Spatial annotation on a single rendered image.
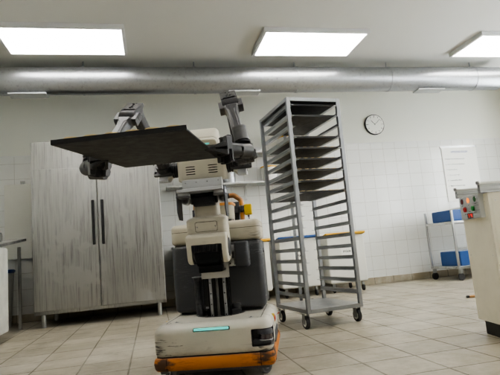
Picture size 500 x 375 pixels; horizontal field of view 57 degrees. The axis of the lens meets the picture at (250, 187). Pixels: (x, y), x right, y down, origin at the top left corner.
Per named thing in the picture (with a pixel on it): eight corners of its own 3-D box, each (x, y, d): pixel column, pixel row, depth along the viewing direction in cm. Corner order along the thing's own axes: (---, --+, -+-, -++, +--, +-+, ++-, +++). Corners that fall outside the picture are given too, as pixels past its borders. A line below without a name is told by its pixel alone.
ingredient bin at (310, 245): (283, 300, 571) (277, 237, 582) (271, 295, 633) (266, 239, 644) (325, 295, 582) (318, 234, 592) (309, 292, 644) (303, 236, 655)
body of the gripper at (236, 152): (230, 161, 167) (245, 161, 172) (227, 134, 168) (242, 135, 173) (219, 164, 172) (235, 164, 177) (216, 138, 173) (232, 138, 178)
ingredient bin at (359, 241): (332, 294, 586) (325, 233, 596) (317, 291, 648) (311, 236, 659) (372, 289, 595) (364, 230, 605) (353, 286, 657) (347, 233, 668)
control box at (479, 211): (466, 219, 291) (463, 198, 293) (486, 216, 268) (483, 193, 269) (461, 220, 291) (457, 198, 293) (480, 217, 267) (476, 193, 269)
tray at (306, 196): (344, 191, 375) (344, 189, 376) (299, 193, 362) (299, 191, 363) (312, 201, 431) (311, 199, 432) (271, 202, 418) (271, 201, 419)
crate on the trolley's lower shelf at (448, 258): (472, 262, 680) (469, 248, 683) (492, 262, 645) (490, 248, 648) (441, 265, 661) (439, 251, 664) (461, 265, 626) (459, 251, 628)
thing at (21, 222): (42, 257, 586) (40, 180, 599) (41, 257, 580) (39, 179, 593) (6, 260, 577) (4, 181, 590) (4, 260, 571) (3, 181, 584)
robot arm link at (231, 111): (242, 104, 215) (219, 109, 214) (239, 94, 211) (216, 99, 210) (260, 163, 184) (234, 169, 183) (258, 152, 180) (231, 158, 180)
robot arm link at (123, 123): (143, 118, 218) (121, 119, 220) (139, 109, 214) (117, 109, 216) (109, 182, 188) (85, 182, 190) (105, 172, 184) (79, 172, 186)
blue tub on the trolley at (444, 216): (449, 222, 676) (448, 211, 678) (469, 219, 638) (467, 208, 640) (432, 223, 668) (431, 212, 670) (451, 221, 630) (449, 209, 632)
